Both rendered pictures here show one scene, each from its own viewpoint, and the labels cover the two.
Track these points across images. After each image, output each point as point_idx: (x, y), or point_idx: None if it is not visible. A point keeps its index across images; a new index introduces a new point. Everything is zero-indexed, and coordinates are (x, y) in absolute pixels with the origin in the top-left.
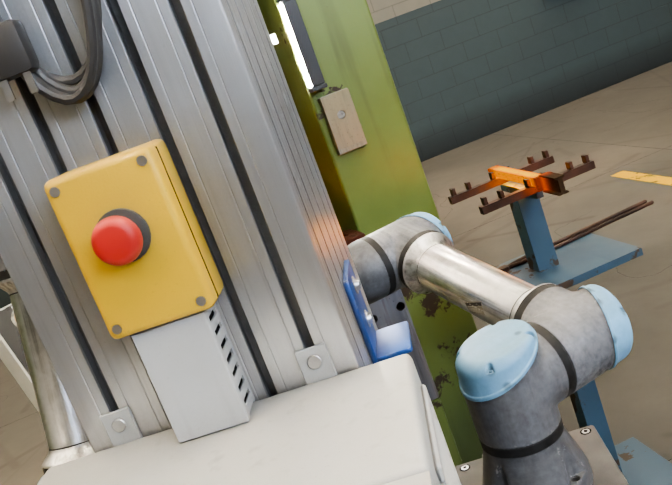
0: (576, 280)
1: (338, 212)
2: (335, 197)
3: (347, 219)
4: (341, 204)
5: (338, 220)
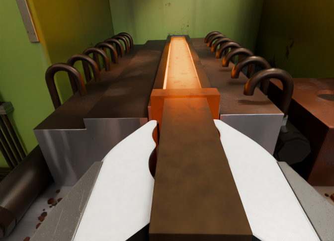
0: None
1: (301, 39)
2: (319, 7)
3: (320, 56)
4: (328, 23)
5: (289, 52)
